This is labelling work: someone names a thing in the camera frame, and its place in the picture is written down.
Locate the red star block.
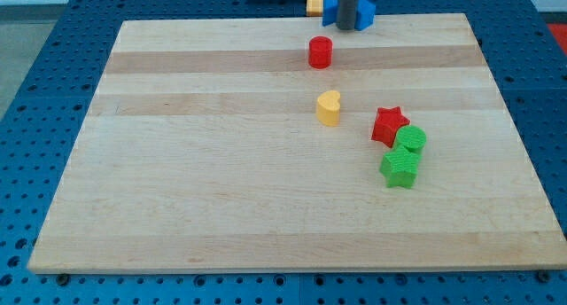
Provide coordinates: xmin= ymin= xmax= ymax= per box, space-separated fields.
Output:
xmin=371 ymin=106 xmax=410 ymax=148

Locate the green cylinder block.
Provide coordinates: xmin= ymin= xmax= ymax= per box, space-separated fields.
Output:
xmin=393 ymin=125 xmax=427 ymax=154

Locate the green star block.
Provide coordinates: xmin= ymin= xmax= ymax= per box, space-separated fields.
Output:
xmin=379 ymin=146 xmax=421 ymax=189

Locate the blue block right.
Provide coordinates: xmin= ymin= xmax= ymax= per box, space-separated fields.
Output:
xmin=354 ymin=0 xmax=376 ymax=31

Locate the blue block left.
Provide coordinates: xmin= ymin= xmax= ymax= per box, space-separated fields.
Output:
xmin=322 ymin=0 xmax=338 ymax=27

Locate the yellow heart block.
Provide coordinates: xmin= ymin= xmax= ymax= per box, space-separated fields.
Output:
xmin=315 ymin=90 xmax=341 ymax=127

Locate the blue block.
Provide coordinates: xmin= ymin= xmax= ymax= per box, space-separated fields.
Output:
xmin=354 ymin=0 xmax=376 ymax=31
xmin=322 ymin=0 xmax=338 ymax=27

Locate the light wooden board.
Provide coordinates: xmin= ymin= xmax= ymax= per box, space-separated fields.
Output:
xmin=28 ymin=13 xmax=566 ymax=274

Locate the yellow block at top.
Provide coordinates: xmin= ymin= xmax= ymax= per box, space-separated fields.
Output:
xmin=306 ymin=0 xmax=324 ymax=17

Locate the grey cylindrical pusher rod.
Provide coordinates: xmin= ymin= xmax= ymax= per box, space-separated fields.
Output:
xmin=336 ymin=0 xmax=359 ymax=30

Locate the red cylinder block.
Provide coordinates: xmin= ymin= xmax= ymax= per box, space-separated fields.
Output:
xmin=308 ymin=36 xmax=333 ymax=69

